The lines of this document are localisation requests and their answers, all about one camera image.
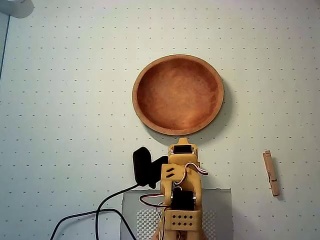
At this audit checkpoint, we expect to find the white lamp shade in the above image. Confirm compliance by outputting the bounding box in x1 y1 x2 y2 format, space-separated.
0 0 35 19

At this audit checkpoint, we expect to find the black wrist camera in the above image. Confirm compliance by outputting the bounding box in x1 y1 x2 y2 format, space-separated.
132 146 169 190

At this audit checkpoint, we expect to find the black camera cable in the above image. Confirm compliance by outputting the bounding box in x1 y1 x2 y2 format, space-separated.
49 183 139 240

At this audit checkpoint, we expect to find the brown wooden bowl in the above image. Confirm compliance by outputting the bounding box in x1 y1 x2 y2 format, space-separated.
131 54 225 137

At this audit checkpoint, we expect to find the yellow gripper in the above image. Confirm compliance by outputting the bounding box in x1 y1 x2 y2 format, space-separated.
167 137 201 167

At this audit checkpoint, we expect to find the white anti-slip mat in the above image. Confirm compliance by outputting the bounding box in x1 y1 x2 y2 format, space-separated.
136 209 217 240

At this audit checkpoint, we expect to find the wooden clothespin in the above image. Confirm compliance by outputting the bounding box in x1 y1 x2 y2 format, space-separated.
262 149 281 198

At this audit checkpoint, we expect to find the red white servo wire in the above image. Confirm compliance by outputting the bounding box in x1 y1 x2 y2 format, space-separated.
174 162 209 187
138 193 167 240

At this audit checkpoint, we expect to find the grey metal base plate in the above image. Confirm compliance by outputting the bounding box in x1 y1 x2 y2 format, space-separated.
120 187 233 240

